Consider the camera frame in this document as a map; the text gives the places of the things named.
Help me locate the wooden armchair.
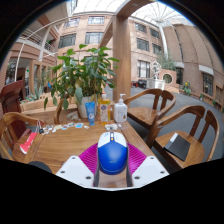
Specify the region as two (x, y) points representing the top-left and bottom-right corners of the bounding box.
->
(53, 96), (81, 125)
(145, 105), (221, 171)
(123, 88), (177, 134)
(0, 111), (41, 161)

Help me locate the white pump bottle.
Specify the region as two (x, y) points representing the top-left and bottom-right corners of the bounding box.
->
(113, 93), (129, 124)

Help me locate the white sculpture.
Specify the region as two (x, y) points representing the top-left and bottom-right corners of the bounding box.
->
(150, 59), (164, 81)

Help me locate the blue and white computer mouse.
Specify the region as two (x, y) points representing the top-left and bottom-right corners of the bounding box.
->
(97, 131), (129, 176)

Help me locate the red-brown wooden pedestal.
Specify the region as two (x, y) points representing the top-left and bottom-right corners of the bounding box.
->
(0, 79), (26, 141)

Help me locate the green plant in white pot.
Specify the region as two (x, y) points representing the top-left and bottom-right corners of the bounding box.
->
(43, 43), (120, 119)

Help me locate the black notebook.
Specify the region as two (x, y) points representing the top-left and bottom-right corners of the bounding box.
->
(163, 132), (192, 163)

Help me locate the yellow liquid bottle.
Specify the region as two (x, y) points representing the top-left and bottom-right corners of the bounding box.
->
(97, 92), (112, 126)

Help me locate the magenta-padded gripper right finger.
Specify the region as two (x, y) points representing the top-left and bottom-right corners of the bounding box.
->
(125, 142), (170, 188)

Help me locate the spiky green agave plant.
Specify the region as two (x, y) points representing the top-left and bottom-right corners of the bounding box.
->
(24, 83), (46, 103)

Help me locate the blue tube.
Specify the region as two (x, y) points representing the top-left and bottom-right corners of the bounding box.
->
(84, 101), (97, 127)

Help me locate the red and white bag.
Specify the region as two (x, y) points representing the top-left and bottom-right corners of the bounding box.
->
(19, 131), (39, 155)

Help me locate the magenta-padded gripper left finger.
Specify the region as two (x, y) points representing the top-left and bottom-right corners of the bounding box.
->
(54, 142), (101, 188)

